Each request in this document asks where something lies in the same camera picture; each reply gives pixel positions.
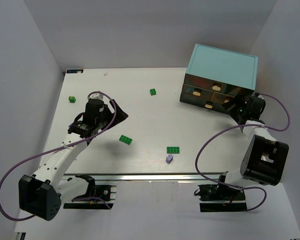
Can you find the small green lego brick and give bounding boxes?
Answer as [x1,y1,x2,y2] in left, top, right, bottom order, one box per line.
[149,88,157,96]

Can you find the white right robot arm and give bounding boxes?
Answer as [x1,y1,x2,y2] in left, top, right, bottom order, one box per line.
[218,93,289,188]

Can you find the lilac lego piece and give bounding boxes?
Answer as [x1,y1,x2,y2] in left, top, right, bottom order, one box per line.
[166,154,174,163]

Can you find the green flat lego plate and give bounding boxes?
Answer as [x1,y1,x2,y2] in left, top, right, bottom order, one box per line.
[119,135,133,145]

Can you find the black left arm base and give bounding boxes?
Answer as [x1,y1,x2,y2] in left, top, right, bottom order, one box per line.
[63,184,117,210]

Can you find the teal drawer organizer box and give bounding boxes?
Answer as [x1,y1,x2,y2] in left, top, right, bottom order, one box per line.
[179,44,258,114]

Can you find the green yellow lego cube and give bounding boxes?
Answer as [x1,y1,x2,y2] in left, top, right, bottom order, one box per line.
[68,96,76,103]

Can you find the green long lego brick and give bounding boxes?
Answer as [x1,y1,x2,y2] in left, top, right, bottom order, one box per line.
[166,146,180,154]

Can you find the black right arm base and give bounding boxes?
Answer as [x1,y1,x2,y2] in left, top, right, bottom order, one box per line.
[194,184,248,213]

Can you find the dark corner label sticker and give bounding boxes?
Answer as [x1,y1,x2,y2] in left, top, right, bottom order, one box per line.
[66,69,84,74]

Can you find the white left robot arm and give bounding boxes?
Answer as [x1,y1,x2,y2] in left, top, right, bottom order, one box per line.
[18,99,128,221]

